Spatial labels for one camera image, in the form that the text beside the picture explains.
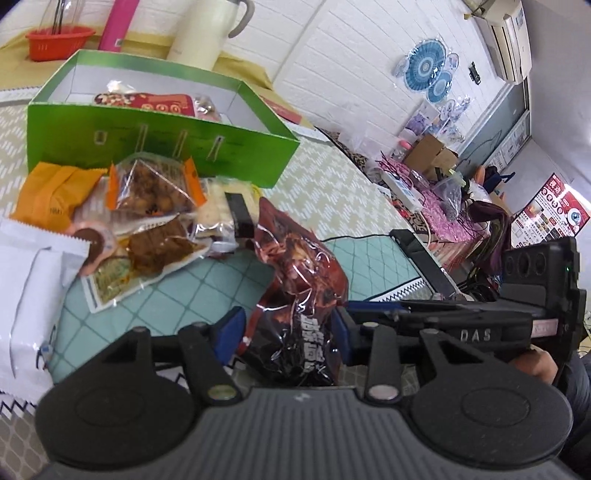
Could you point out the glass jar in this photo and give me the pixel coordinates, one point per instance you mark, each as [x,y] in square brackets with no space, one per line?
[62,14]

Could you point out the teal quilted mat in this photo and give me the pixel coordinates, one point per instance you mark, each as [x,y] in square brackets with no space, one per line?
[383,265]

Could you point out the small blue patterned fan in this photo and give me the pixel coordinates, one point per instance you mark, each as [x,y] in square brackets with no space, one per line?
[441,86]

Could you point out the green print clear packet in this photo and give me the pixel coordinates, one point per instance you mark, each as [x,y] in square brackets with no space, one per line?
[113,284]

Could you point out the clear packet of brown jerky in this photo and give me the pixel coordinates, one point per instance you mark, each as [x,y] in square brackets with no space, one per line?
[159,247]

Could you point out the yellow tablecloth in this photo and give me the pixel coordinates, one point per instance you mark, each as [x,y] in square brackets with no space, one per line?
[242,69]

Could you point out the cream thermos jug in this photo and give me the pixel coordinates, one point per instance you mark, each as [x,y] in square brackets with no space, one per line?
[203,32]

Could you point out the white power strip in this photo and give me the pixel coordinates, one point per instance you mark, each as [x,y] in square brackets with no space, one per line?
[401,189]

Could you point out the red plastic basket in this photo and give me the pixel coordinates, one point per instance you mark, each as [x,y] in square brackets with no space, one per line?
[57,44]

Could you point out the pink patterned cloth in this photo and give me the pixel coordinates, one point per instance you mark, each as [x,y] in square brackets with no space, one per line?
[438,217]

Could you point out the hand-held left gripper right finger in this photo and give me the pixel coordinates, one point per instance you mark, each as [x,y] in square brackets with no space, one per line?
[344,334]

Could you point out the green cardboard box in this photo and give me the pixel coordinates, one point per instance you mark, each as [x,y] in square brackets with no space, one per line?
[69,134]

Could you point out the white foil packet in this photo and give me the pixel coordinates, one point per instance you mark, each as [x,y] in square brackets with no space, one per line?
[27,295]

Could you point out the pink bottle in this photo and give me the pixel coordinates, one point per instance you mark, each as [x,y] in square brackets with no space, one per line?
[115,23]

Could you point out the round brown pastry packet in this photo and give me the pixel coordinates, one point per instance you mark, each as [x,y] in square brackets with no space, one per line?
[92,240]

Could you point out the clear plastic bag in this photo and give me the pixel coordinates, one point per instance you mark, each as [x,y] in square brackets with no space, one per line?
[448,194]

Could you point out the clear packet of brown snacks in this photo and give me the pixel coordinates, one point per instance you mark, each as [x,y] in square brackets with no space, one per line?
[152,184]

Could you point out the white air conditioner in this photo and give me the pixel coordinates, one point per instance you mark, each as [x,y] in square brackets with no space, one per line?
[508,37]

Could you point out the dark red snack bag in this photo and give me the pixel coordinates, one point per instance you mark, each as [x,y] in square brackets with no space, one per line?
[295,277]

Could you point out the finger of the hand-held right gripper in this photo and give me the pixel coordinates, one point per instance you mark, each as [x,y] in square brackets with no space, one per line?
[392,307]
[415,251]

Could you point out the orange snack packet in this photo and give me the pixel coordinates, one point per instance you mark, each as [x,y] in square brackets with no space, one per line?
[51,194]

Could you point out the red booklet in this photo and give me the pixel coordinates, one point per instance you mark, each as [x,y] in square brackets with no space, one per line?
[286,113]

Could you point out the brown cardboard box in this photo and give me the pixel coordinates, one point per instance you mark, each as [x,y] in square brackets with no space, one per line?
[431,152]

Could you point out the person's right hand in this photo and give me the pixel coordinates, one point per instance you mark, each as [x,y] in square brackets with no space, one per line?
[533,368]

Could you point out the purple bag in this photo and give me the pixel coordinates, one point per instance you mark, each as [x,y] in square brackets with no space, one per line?
[489,226]

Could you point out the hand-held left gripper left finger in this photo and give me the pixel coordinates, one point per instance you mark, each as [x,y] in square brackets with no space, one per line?
[232,330]

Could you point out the large blue patterned fan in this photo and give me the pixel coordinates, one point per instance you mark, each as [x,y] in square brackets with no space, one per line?
[425,62]

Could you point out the pale snack packet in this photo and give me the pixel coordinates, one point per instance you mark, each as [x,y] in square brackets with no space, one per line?
[214,207]

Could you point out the red snack packet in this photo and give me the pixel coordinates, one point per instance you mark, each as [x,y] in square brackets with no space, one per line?
[147,102]

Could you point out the red wall poster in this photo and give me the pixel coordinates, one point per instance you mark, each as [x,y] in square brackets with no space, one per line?
[549,217]

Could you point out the small clear snack packet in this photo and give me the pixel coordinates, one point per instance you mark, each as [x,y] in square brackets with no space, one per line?
[205,107]

